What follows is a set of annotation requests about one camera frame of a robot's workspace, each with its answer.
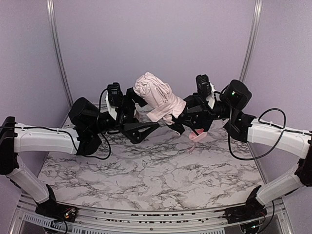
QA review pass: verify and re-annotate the pink and black umbrella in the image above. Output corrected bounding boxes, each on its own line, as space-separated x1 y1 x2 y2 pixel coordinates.
133 71 208 154

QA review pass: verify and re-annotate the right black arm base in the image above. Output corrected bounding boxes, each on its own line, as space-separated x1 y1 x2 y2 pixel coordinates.
222 205 267 224

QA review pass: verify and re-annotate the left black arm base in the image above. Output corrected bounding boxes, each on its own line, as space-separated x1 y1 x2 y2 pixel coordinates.
35 205 78 222

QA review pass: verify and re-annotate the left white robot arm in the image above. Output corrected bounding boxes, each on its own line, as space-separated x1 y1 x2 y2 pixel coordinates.
0 82 159 213

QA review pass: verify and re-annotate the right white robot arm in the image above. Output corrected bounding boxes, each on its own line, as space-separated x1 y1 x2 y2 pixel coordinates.
173 75 312 211

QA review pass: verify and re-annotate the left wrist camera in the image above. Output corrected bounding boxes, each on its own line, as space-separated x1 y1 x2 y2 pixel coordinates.
105 82 123 120

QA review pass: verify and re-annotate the right aluminium corner post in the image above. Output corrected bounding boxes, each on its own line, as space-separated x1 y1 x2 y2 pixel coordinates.
239 0 263 83

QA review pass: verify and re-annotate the aluminium corner post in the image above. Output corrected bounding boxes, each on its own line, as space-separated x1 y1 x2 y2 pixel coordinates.
46 0 74 107
239 0 263 83

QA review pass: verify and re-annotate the left aluminium corner post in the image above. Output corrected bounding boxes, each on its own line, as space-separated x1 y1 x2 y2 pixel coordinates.
46 0 74 107

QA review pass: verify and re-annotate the aluminium front rail frame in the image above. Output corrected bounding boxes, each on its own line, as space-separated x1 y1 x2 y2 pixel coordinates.
8 194 293 234

